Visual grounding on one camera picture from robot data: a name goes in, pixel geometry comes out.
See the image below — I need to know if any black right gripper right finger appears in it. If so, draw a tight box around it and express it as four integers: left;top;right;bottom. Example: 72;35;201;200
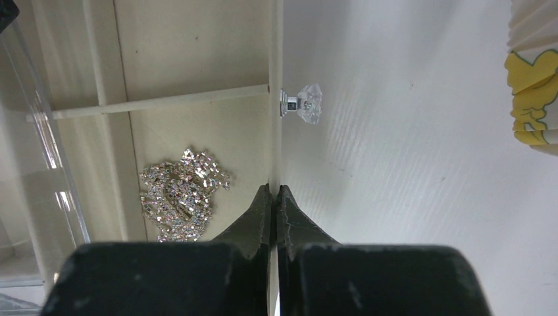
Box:
276;185;491;315

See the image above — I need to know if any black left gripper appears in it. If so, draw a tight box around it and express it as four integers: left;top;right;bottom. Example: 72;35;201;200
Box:
0;0;20;31

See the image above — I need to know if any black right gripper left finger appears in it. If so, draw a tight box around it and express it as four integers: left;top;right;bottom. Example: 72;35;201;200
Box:
41;185;272;315

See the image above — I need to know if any long silver necklace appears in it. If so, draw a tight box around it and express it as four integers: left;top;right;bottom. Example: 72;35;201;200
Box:
138;146;232;243

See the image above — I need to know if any beige compartment tray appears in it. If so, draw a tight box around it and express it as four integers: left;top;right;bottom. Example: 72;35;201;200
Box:
21;1;282;241

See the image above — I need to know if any clear acrylic box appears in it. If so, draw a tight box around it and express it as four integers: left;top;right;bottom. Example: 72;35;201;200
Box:
1;20;90;315

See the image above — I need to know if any crystal compartment tray knob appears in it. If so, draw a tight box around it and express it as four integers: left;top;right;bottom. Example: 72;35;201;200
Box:
279;84;323;124

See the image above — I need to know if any cream cartoon print garment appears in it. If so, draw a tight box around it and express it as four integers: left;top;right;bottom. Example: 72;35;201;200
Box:
505;1;557;156

